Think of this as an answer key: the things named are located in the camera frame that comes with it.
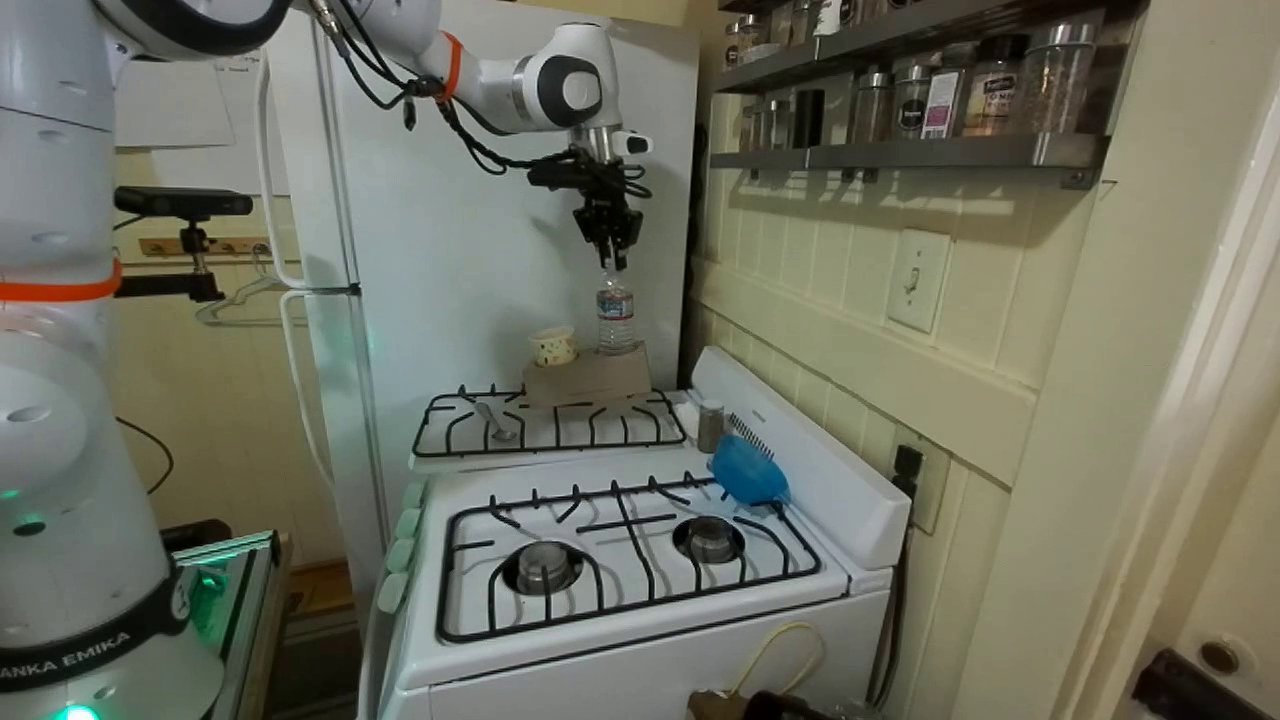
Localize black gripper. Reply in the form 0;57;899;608
526;127;652;250

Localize clear plastic water bottle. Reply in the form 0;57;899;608
588;268;644;357

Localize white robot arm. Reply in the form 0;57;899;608
0;0;637;720

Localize brown cardboard box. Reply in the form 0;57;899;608
524;348;652;404

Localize speckled paper cup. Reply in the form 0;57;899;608
530;326;576;367

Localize white refrigerator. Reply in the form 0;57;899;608
265;0;701;605

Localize black right stove grate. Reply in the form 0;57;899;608
411;389;689;460

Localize black stove grate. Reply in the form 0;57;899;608
437;478;825;644
411;389;689;460

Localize blue plastic scoop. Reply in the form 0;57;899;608
706;436;786;506

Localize white gas stove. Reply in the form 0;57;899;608
357;348;910;720

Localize black left stove grate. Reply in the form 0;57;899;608
437;478;825;644

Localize wall light switch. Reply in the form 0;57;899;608
886;233;951;331

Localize wall spice shelf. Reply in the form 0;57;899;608
710;0;1146;189

